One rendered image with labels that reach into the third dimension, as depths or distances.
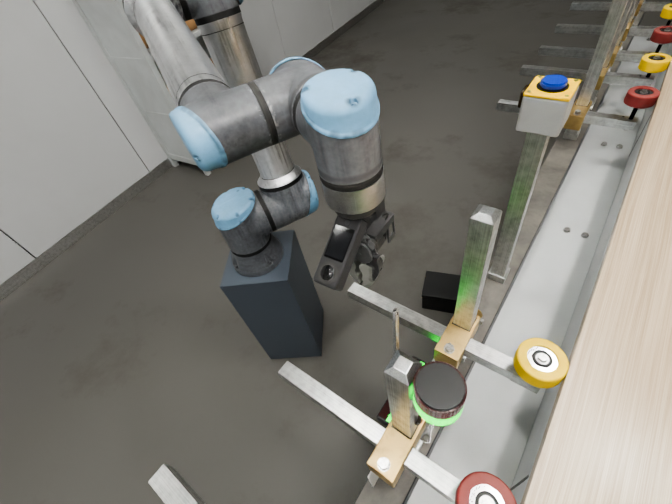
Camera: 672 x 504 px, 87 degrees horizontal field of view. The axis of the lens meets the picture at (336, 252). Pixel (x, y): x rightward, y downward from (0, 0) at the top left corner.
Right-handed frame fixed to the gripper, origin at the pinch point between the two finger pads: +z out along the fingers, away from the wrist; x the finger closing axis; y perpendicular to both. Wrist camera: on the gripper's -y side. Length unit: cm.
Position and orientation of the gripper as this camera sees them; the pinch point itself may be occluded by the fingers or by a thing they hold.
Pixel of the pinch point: (362, 284)
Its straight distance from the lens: 67.2
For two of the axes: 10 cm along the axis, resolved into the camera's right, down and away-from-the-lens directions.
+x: -8.1, -3.4, 4.8
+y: 5.7, -6.8, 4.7
